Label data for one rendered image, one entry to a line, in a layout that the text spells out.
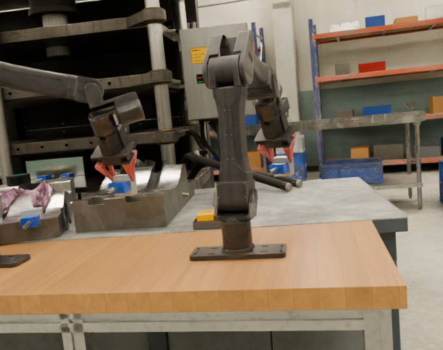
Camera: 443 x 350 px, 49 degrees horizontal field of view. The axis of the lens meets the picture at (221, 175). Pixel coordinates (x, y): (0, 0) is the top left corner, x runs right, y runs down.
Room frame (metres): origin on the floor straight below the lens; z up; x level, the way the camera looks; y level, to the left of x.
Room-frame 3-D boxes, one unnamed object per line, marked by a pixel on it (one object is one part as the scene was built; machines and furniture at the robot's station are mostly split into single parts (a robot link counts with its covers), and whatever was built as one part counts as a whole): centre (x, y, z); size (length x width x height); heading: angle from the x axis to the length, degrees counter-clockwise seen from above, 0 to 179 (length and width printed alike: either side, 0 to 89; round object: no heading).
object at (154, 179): (1.56, 0.28, 0.92); 0.35 x 0.16 x 0.09; 173
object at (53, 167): (2.44, 0.71, 0.87); 0.50 x 0.27 x 0.17; 173
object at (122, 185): (1.23, 0.27, 0.93); 0.13 x 0.05 x 0.05; 168
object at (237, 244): (1.00, -0.02, 0.84); 0.20 x 0.07 x 0.08; 79
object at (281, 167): (1.34, -0.16, 0.93); 0.13 x 0.05 x 0.05; 152
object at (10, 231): (1.53, 0.63, 0.86); 0.50 x 0.26 x 0.11; 11
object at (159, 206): (1.58, 0.26, 0.87); 0.50 x 0.26 x 0.14; 173
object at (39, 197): (1.53, 0.62, 0.90); 0.26 x 0.18 x 0.08; 11
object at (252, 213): (1.01, -0.02, 0.90); 0.09 x 0.06 x 0.06; 69
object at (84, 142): (2.52, 0.74, 0.96); 1.29 x 0.83 x 0.18; 83
